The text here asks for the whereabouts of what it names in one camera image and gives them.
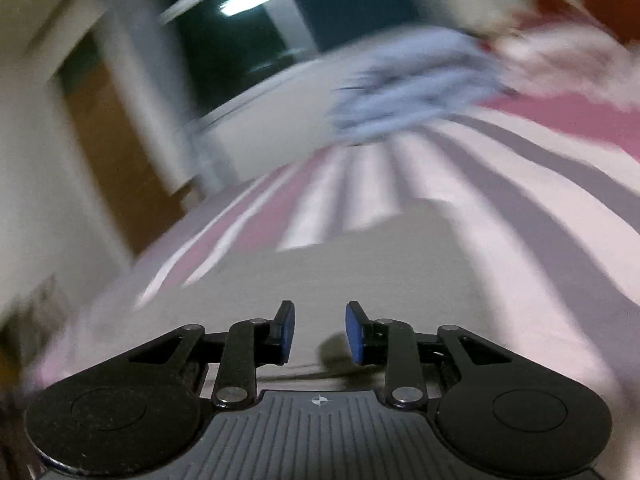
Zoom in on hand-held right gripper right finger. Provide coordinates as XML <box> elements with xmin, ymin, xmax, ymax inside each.
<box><xmin>344</xmin><ymin>300</ymin><xmax>513</xmax><ymax>409</ymax></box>

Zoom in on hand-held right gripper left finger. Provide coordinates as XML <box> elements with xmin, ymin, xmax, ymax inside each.
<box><xmin>127</xmin><ymin>300</ymin><xmax>296</xmax><ymax>409</ymax></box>

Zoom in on grey pants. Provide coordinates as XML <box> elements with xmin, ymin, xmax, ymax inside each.
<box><xmin>115</xmin><ymin>199</ymin><xmax>493</xmax><ymax>397</ymax></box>

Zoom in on bed with striped sheet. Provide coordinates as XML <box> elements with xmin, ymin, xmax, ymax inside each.
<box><xmin>20</xmin><ymin>95</ymin><xmax>640</xmax><ymax>411</ymax></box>

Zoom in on brown wooden door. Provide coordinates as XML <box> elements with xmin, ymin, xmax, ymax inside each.
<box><xmin>52</xmin><ymin>35</ymin><xmax>201</xmax><ymax>257</ymax></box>

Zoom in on folded light blue duvet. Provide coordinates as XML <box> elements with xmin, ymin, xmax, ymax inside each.
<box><xmin>327</xmin><ymin>27</ymin><xmax>516</xmax><ymax>147</ymax></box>

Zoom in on grey curtain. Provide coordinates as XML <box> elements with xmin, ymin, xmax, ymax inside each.
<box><xmin>95</xmin><ymin>0</ymin><xmax>236</xmax><ymax>196</ymax></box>

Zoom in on folded white quilt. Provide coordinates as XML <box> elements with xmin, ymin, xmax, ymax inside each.
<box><xmin>495</xmin><ymin>12</ymin><xmax>640</xmax><ymax>111</ymax></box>

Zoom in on window with white frame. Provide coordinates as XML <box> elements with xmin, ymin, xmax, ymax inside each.
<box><xmin>155</xmin><ymin>0</ymin><xmax>426</xmax><ymax>117</ymax></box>

